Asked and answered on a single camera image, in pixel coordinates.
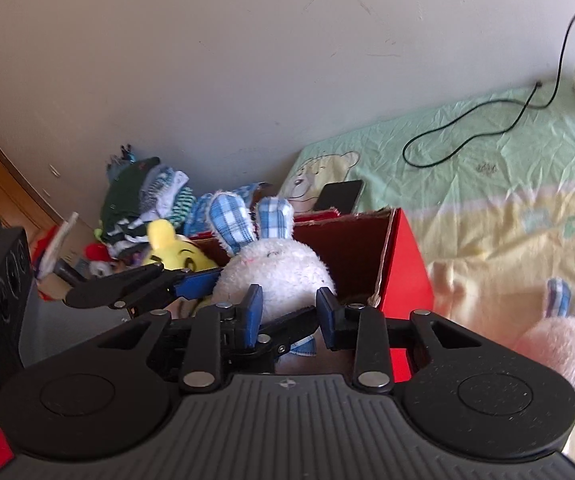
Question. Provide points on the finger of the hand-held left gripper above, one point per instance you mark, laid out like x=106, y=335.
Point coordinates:
x=287, y=328
x=117, y=287

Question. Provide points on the red white cloth toy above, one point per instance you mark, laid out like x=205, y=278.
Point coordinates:
x=94, y=252

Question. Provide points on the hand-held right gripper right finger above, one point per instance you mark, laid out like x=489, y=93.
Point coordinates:
x=328, y=322

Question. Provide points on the pink rabbit plush toy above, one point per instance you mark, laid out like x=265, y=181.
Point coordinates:
x=562, y=345

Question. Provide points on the green yellow printed bed sheet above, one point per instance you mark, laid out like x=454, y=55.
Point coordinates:
x=467, y=200

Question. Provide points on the pile of clothes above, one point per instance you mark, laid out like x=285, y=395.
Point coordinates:
x=127, y=195

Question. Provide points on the black smartphone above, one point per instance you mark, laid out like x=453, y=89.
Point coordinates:
x=340, y=195

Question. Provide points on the white rabbit plush toy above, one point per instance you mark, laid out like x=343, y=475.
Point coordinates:
x=272, y=270

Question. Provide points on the red cardboard box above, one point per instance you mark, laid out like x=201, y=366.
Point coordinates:
x=407, y=270

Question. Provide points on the yellow plush toy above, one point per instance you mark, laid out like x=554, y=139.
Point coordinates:
x=182, y=255

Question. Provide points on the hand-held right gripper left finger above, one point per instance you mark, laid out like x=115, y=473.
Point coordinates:
x=253, y=317

